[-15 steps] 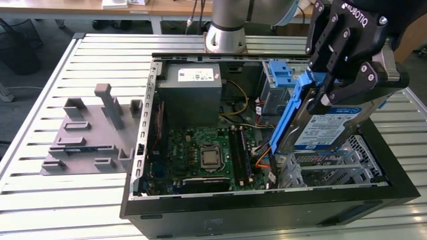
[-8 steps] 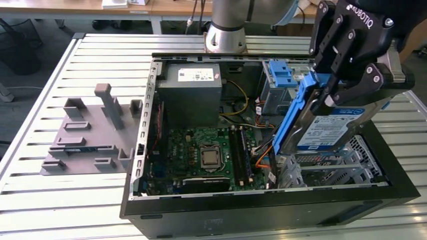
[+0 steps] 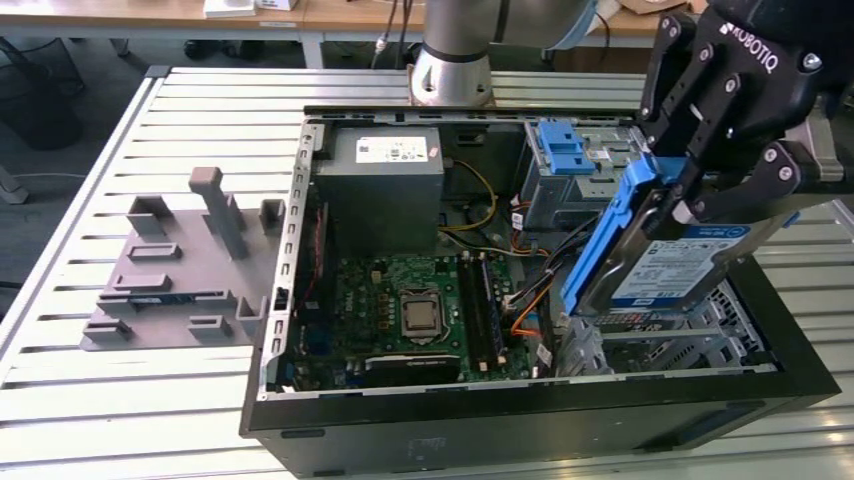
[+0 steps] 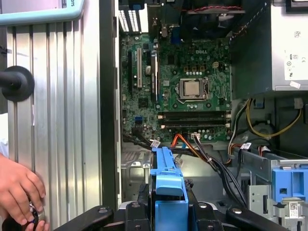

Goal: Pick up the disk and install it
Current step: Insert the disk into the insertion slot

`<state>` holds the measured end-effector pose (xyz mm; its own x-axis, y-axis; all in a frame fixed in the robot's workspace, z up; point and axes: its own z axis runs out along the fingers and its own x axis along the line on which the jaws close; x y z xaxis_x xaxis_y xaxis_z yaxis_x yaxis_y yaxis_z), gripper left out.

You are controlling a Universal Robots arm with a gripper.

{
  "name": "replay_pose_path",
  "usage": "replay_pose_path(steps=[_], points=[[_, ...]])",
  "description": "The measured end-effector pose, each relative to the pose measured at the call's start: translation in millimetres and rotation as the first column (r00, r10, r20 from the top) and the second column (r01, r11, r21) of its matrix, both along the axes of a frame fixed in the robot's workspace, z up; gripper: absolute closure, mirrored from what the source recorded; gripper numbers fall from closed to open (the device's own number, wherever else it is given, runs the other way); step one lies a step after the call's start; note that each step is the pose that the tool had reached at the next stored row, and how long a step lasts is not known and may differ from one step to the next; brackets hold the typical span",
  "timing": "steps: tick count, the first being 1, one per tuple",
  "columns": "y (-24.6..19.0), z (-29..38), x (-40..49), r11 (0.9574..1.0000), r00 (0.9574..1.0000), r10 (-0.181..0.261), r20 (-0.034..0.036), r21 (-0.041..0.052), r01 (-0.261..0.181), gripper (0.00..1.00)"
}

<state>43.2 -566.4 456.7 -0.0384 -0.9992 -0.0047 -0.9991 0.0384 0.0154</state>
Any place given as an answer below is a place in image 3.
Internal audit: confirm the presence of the black graphics card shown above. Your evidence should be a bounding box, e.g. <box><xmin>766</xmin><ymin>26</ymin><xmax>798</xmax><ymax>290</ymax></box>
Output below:
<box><xmin>363</xmin><ymin>352</ymin><xmax>463</xmax><ymax>387</ymax></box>

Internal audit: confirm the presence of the metal disk bay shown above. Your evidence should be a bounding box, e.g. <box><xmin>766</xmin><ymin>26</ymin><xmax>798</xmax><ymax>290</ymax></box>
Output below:
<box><xmin>556</xmin><ymin>312</ymin><xmax>779</xmax><ymax>379</ymax></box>

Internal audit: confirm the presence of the black RAM slot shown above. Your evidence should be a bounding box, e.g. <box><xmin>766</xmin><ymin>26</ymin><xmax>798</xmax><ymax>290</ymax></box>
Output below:
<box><xmin>456</xmin><ymin>253</ymin><xmax>485</xmax><ymax>370</ymax></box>
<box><xmin>465</xmin><ymin>253</ymin><xmax>495</xmax><ymax>370</ymax></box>
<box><xmin>475</xmin><ymin>253</ymin><xmax>503</xmax><ymax>370</ymax></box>

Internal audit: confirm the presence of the black chair base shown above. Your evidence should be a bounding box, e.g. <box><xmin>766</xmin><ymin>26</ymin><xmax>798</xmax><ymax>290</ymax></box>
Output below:
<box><xmin>183</xmin><ymin>38</ymin><xmax>299</xmax><ymax>66</ymax></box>

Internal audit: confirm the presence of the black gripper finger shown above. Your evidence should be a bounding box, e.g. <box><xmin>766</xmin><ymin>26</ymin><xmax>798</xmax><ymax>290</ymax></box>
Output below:
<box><xmin>636</xmin><ymin>12</ymin><xmax>746</xmax><ymax>171</ymax></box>
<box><xmin>671</xmin><ymin>141</ymin><xmax>816</xmax><ymax>227</ymax></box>

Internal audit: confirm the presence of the grey power supply unit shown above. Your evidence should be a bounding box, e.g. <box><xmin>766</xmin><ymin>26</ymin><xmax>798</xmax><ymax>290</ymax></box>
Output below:
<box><xmin>312</xmin><ymin>125</ymin><xmax>447</xmax><ymax>257</ymax></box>

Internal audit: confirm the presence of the wooden desk white frame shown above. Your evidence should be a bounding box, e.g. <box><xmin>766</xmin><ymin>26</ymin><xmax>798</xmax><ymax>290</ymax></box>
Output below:
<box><xmin>303</xmin><ymin>0</ymin><xmax>668</xmax><ymax>76</ymax></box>
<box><xmin>0</xmin><ymin>0</ymin><xmax>315</xmax><ymax>69</ymax></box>

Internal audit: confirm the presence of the brown cardboard piece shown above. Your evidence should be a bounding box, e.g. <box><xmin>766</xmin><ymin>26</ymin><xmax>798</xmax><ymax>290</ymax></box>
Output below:
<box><xmin>618</xmin><ymin>0</ymin><xmax>690</xmax><ymax>15</ymax></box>

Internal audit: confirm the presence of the white cardboard box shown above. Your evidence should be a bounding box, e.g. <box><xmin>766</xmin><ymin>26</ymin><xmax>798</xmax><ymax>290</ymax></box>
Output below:
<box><xmin>203</xmin><ymin>0</ymin><xmax>259</xmax><ymax>20</ymax></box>

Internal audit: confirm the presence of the hard disk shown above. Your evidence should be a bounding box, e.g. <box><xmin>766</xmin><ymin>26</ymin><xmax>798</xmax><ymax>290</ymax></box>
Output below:
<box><xmin>562</xmin><ymin>154</ymin><xmax>802</xmax><ymax>321</ymax></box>

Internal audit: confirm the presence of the silver CPU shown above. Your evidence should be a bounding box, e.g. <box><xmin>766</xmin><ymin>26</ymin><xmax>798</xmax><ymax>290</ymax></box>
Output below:
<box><xmin>401</xmin><ymin>298</ymin><xmax>441</xmax><ymax>335</ymax></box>

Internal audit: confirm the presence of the orange wire bundle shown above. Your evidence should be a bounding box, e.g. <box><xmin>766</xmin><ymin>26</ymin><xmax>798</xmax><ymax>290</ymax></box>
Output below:
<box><xmin>510</xmin><ymin>299</ymin><xmax>559</xmax><ymax>346</ymax></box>

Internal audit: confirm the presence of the green motherboard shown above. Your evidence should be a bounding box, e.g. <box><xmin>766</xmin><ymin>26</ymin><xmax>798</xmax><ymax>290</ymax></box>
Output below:
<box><xmin>292</xmin><ymin>252</ymin><xmax>535</xmax><ymax>391</ymax></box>

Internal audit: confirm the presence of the black cable bundle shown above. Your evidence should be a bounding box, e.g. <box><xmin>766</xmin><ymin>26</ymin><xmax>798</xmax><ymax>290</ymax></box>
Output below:
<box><xmin>510</xmin><ymin>219</ymin><xmax>606</xmax><ymax>307</ymax></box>

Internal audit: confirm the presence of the thin cable with metal plug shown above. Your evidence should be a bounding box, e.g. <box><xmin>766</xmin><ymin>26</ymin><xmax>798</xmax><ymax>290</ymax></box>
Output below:
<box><xmin>371</xmin><ymin>0</ymin><xmax>403</xmax><ymax>57</ymax></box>

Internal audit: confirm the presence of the metal optical drive cage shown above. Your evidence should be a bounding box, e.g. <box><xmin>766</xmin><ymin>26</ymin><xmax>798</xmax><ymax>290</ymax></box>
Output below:
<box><xmin>519</xmin><ymin>119</ymin><xmax>668</xmax><ymax>232</ymax></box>

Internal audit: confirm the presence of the RAM stick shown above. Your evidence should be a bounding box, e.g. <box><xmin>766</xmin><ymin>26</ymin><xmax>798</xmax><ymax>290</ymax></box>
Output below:
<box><xmin>125</xmin><ymin>295</ymin><xmax>199</xmax><ymax>307</ymax></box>

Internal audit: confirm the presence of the blue plastic drive latch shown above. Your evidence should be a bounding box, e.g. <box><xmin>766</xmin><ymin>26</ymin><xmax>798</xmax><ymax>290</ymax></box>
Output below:
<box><xmin>536</xmin><ymin>122</ymin><xmax>599</xmax><ymax>176</ymax></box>

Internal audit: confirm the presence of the yellow wire bundle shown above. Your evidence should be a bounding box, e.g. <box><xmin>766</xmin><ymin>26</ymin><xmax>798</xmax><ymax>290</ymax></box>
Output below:
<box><xmin>439</xmin><ymin>158</ymin><xmax>500</xmax><ymax>234</ymax></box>

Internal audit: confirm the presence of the metal socket cover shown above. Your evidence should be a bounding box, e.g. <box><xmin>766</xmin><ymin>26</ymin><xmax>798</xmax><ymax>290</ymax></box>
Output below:
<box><xmin>397</xmin><ymin>288</ymin><xmax>447</xmax><ymax>346</ymax></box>

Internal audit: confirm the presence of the black PC case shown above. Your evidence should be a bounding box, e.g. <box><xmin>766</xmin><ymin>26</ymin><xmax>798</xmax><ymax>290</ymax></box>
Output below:
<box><xmin>237</xmin><ymin>104</ymin><xmax>840</xmax><ymax>477</ymax></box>

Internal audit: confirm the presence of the grey parts rack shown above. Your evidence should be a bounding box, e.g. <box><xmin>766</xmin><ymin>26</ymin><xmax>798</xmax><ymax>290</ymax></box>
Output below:
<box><xmin>77</xmin><ymin>167</ymin><xmax>289</xmax><ymax>354</ymax></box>

